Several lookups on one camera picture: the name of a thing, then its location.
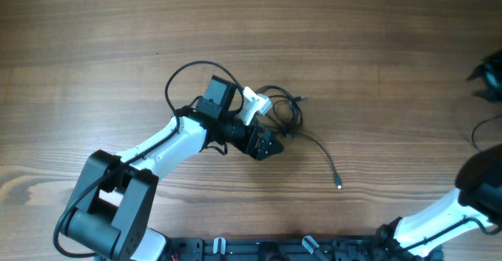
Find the black USB cable bundle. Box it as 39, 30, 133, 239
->
250, 84, 343, 190

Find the thin black cable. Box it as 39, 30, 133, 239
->
470, 114, 502, 152

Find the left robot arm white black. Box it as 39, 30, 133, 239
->
53, 76, 284, 260

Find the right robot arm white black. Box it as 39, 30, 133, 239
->
370, 114, 501, 260

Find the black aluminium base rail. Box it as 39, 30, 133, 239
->
96, 235, 444, 261

